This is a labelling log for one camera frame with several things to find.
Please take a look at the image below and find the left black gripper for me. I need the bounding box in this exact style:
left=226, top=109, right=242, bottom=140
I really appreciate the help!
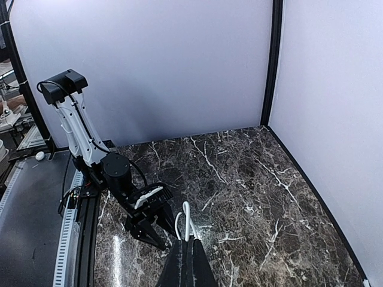
left=124, top=200, right=176, bottom=251

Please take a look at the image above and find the left black frame post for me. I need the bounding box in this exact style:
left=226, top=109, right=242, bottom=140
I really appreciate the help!
left=1, top=1, right=57, bottom=153

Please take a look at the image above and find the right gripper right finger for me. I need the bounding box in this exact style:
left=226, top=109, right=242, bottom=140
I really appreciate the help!
left=188, top=239, right=218, bottom=287

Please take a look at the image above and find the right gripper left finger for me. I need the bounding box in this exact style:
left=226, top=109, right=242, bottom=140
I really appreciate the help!
left=157, top=240, right=187, bottom=287

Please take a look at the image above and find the small white round object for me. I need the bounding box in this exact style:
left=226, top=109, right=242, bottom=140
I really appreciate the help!
left=35, top=151, right=45, bottom=161

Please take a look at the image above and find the white slotted cable duct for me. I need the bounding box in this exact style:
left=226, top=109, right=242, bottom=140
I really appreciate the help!
left=1, top=158, right=82, bottom=286

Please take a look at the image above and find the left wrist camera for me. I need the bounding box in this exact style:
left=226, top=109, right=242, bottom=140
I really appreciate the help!
left=133, top=182, right=173, bottom=210

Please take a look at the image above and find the black front rail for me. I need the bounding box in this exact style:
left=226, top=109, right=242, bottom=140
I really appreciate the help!
left=74, top=193, right=101, bottom=286

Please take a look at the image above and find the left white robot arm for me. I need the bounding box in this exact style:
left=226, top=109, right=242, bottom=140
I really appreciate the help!
left=37, top=69, right=177, bottom=250

